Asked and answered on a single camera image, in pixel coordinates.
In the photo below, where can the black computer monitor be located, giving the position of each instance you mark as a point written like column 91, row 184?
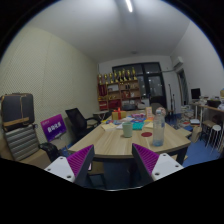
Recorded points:
column 195, row 93

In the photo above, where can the white wall air conditioner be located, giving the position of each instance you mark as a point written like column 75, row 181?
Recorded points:
column 178, row 62

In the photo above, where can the wooden shelf unit with trophies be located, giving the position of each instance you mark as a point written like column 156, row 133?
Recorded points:
column 116, row 95

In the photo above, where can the brown paper bag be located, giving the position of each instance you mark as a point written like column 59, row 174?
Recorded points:
column 196, row 134

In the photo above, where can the black bag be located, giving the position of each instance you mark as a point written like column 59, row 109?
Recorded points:
column 50, row 150

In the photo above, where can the beige flat box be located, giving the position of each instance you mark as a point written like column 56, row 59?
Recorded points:
column 108, row 127

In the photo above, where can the white side desk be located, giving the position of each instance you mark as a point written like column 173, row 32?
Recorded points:
column 213, row 108

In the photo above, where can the black office chair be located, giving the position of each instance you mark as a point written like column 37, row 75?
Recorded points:
column 76, row 121

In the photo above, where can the grey padded chair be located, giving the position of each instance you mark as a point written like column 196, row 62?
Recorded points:
column 154, row 106

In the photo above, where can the silver ribbed suitcase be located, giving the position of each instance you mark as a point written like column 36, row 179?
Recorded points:
column 21, row 143

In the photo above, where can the pale green cup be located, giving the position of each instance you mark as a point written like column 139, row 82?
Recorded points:
column 127, row 130

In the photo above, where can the teal book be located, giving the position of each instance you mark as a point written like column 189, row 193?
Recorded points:
column 138, row 126

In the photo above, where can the black framed glass door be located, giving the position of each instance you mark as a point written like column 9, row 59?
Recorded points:
column 155, row 85

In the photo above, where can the clear plastic water bottle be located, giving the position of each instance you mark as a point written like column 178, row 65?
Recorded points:
column 158, row 131

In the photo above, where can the orange standing card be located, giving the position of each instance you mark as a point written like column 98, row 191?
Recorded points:
column 149, row 112

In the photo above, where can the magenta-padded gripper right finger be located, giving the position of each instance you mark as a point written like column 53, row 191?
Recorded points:
column 146, row 158

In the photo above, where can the white round stool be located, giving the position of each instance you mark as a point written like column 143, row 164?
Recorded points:
column 216, row 128

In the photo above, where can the pink flowers in white pot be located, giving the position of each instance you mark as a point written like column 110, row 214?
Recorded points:
column 162, row 110

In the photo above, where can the purple sign board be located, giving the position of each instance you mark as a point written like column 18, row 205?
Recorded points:
column 53, row 127

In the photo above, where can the flat round red coaster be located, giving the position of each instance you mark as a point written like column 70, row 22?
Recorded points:
column 146, row 134

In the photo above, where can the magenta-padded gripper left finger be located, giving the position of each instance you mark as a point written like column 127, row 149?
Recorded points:
column 80, row 160

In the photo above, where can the yellow gift box red ribbon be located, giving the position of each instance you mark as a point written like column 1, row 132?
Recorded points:
column 118, row 115

